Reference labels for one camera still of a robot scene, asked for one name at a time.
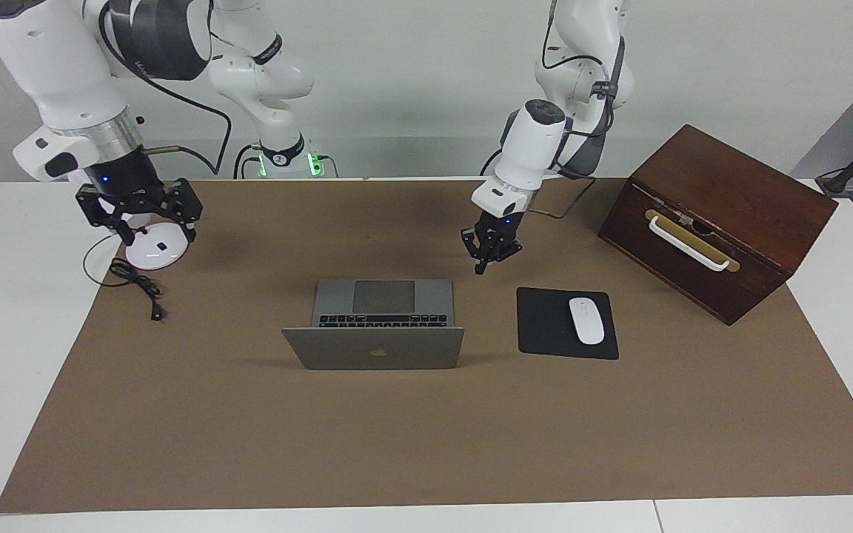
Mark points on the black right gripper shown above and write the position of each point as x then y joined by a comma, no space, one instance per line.
126,181

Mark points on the brown table mat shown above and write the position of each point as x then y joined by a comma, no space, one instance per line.
426,437

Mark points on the white computer mouse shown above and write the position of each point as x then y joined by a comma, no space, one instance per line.
586,320

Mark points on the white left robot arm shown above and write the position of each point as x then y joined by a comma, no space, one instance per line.
534,148

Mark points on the black mouse pad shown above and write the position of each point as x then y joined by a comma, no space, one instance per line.
545,326

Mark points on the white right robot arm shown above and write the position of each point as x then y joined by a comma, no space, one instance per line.
56,66

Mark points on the dark brown wooden box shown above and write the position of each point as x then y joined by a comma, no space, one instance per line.
737,192

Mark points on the silver grey laptop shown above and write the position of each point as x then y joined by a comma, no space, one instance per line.
375,352

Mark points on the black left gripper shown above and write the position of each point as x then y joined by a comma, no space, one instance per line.
498,228

